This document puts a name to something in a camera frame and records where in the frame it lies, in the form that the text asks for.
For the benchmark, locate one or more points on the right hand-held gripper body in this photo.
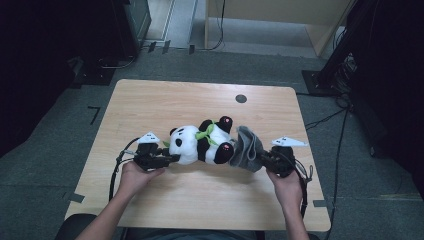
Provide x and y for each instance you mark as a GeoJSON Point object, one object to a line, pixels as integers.
{"type": "Point", "coordinates": [283, 160]}

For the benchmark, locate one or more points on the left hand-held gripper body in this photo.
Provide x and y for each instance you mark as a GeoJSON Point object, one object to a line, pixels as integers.
{"type": "Point", "coordinates": [150, 156]}

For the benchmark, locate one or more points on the grey terry towel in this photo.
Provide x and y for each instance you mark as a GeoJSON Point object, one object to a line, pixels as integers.
{"type": "Point", "coordinates": [246, 150]}

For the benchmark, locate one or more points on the panda plush toy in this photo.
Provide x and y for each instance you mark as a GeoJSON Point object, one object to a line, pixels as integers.
{"type": "Point", "coordinates": [190, 146]}

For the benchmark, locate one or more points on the person's left hand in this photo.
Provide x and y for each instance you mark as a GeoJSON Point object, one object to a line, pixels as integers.
{"type": "Point", "coordinates": [135, 180]}

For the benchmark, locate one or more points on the person's right hand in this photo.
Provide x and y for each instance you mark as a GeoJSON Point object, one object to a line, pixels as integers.
{"type": "Point", "coordinates": [289, 190]}

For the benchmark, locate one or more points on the grey tape strip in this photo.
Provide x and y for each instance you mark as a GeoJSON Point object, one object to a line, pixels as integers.
{"type": "Point", "coordinates": [320, 203]}
{"type": "Point", "coordinates": [76, 197]}

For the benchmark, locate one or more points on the dark round table grommet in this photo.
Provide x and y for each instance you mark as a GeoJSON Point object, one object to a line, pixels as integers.
{"type": "Point", "coordinates": [241, 98]}

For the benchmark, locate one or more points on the person's dark clothing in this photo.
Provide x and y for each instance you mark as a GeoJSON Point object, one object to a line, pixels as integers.
{"type": "Point", "coordinates": [186, 235]}

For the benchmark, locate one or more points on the black metal stand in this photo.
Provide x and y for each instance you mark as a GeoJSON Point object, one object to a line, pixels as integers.
{"type": "Point", "coordinates": [320, 83]}

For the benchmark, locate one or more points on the black chair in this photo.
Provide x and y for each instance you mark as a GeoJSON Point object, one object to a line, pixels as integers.
{"type": "Point", "coordinates": [71, 226]}

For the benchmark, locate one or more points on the dark equipment cabinet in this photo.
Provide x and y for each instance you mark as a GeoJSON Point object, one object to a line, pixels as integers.
{"type": "Point", "coordinates": [133, 26]}

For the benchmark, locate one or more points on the dark curtain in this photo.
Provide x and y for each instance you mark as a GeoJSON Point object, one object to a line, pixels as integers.
{"type": "Point", "coordinates": [40, 66]}
{"type": "Point", "coordinates": [393, 83]}

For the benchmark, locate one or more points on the light wooden cabinet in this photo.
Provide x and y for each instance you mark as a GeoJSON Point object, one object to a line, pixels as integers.
{"type": "Point", "coordinates": [266, 10]}

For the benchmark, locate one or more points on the black floor base plate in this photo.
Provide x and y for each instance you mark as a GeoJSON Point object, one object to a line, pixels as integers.
{"type": "Point", "coordinates": [96, 76]}

